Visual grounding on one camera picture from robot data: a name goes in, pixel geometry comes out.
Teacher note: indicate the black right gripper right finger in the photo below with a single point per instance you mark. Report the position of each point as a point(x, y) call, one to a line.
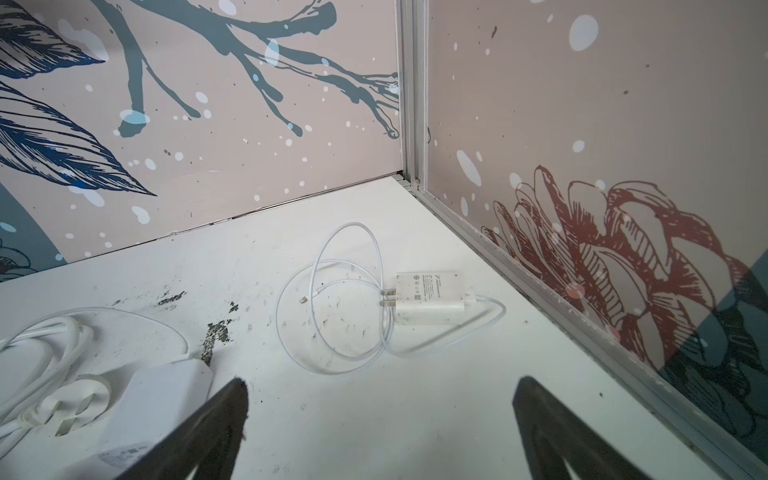
point(559, 445)

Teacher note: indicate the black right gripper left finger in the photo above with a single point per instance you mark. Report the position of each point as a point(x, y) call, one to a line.
point(205, 446)

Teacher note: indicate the purple power strip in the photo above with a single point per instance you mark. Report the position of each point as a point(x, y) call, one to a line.
point(154, 403)

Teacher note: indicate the white charger adapter with cable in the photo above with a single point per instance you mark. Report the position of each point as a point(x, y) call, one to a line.
point(419, 298)

